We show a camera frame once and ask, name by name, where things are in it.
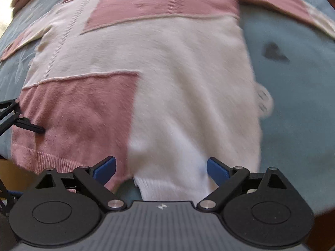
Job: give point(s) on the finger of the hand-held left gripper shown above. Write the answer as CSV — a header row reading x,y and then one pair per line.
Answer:
x,y
26,125

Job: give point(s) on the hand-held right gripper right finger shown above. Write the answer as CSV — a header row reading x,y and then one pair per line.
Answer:
x,y
217,171

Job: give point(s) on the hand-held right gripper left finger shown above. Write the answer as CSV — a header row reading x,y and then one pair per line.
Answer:
x,y
106,168

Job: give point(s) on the pink and white sweater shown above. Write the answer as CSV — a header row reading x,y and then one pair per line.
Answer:
x,y
170,70

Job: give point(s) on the blue floral bed sheet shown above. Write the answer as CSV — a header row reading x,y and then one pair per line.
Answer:
x,y
288,109

